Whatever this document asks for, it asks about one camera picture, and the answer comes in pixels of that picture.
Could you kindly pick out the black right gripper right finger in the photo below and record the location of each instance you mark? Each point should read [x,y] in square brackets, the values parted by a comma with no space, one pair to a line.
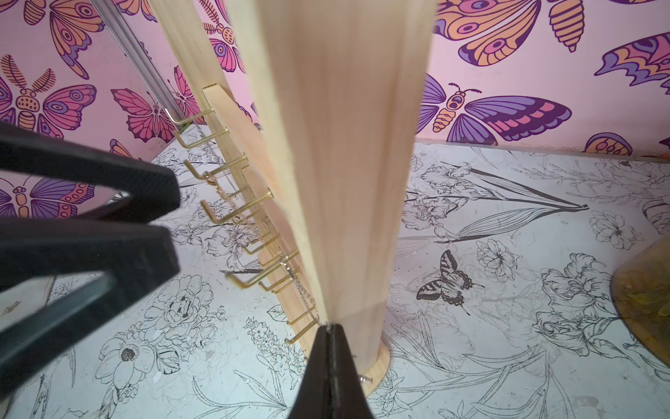
[346,397]

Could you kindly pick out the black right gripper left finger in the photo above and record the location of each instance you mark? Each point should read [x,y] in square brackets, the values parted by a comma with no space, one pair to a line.
[314,395]

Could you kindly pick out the wooden jewelry display stand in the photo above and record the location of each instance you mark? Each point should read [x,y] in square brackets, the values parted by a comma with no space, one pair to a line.
[337,85]

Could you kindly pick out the potted green plant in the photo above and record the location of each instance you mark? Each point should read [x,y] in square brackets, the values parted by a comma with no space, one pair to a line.
[640,294]

